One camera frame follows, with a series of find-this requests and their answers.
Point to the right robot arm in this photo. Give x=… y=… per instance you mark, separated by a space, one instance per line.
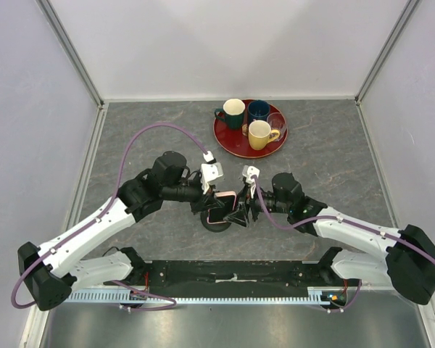
x=401 y=258

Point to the red round tray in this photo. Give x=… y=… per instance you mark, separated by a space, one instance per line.
x=236 y=141

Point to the yellow mug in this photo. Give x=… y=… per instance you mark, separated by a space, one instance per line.
x=260 y=133

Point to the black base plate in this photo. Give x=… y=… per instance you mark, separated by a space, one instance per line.
x=182 y=278

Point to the slotted cable duct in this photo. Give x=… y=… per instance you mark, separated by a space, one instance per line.
x=120 y=295

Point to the phone with pink case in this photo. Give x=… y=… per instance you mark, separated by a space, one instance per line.
x=217 y=215

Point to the dark blue mug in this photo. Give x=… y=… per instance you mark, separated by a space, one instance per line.
x=257 y=110

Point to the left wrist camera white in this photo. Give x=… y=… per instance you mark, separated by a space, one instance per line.
x=210 y=175

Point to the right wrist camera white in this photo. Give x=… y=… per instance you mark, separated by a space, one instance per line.
x=249 y=173

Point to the black phone stand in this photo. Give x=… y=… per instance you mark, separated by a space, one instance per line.
x=216 y=227

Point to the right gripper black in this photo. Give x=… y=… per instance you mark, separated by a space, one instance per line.
x=239 y=217

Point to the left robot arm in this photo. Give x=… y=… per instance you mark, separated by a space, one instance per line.
x=53 y=270

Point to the clear glass cup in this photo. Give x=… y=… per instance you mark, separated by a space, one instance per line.
x=277 y=121

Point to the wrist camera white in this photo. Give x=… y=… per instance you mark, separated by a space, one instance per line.
x=210 y=175
x=249 y=173

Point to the dark green mug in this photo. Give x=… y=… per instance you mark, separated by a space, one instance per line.
x=232 y=113

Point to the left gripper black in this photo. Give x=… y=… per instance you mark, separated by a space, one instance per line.
x=205 y=202

